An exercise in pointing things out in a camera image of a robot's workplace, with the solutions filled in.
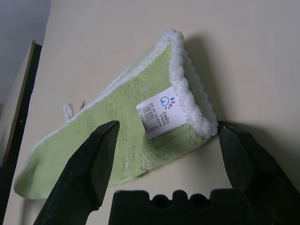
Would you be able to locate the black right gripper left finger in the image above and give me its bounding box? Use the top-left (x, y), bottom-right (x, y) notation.
top-left (32, 120), bottom-right (120, 225)

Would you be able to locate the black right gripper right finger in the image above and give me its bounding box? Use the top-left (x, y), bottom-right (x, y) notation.
top-left (217, 121), bottom-right (300, 225)

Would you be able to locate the green towel with white trim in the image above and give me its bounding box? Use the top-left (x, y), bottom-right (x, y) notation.
top-left (13, 29), bottom-right (218, 200)

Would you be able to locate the wooden table with black frame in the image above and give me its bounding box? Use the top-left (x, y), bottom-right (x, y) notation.
top-left (0, 40), bottom-right (43, 169)

